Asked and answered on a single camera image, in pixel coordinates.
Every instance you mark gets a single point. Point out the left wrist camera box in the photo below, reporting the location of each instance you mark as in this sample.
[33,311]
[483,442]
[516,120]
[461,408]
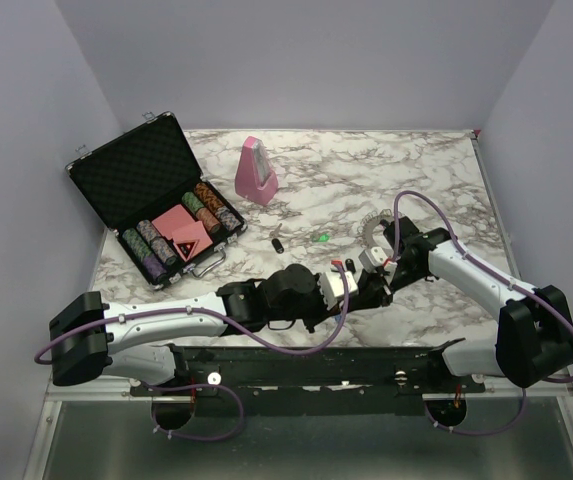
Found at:
[332,287]

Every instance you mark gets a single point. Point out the black poker chip case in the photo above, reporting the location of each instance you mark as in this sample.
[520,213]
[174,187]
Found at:
[149,190]

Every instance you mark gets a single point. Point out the green tag key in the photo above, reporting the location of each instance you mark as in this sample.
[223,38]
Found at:
[320,237]

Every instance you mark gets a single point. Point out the black front mounting rail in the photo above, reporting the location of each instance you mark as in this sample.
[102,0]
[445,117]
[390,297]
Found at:
[336,381]

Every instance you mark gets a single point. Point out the black tag key left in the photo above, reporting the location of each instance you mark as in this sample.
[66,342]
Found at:
[275,241]

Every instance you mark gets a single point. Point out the black tag key centre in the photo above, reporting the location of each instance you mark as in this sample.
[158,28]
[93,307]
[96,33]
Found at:
[350,265]

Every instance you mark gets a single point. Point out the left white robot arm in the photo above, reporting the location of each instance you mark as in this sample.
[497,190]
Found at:
[90,338]

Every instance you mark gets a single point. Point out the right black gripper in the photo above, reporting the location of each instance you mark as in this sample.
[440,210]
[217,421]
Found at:
[373,292]

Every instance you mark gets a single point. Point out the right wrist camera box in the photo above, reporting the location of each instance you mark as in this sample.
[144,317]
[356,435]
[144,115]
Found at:
[373,258]

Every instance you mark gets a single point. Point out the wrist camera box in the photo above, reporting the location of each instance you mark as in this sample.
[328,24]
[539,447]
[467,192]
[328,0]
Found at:
[332,287]
[373,258]

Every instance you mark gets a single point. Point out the pink metronome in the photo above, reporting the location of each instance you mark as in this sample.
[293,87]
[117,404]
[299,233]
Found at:
[255,178]

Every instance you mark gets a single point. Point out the black tag key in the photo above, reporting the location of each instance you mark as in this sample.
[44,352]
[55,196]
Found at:
[350,265]
[275,241]

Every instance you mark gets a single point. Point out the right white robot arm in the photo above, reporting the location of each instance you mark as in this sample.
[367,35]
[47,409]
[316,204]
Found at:
[534,337]

